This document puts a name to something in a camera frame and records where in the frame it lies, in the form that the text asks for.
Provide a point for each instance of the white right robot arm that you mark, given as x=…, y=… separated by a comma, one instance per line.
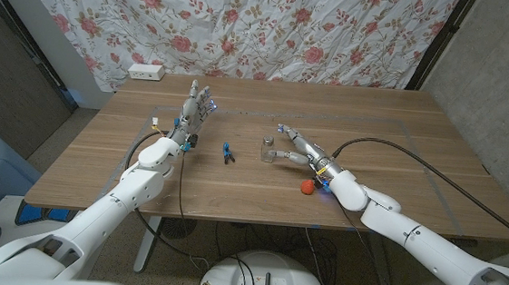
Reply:
x=432, y=252

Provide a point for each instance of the black backdrop pole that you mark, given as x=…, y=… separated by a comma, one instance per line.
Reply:
x=440, y=43

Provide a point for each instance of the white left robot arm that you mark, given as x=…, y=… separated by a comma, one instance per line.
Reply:
x=108, y=213

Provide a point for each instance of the floral backdrop cloth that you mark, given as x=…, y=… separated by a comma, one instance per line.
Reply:
x=245, y=23

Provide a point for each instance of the white power strip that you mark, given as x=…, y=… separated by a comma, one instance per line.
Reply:
x=146, y=71

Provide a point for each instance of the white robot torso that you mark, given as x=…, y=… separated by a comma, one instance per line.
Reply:
x=267, y=271

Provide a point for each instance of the white table leg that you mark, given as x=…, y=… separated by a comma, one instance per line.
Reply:
x=145, y=247

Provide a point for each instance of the grey table leg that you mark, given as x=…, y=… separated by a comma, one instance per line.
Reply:
x=381, y=266

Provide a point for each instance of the clear glass salt shaker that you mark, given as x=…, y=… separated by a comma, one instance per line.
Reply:
x=266, y=151

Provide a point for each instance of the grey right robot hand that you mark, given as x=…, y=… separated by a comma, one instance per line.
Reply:
x=315, y=154

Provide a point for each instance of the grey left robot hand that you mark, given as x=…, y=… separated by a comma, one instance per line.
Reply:
x=189, y=110

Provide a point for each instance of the red ball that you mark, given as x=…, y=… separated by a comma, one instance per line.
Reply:
x=307, y=187

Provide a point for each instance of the small white connector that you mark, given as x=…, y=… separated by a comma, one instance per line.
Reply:
x=155, y=120

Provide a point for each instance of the black round fan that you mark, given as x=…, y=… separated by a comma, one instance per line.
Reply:
x=177, y=227

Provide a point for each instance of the blue black clip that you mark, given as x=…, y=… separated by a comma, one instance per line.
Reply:
x=226, y=151

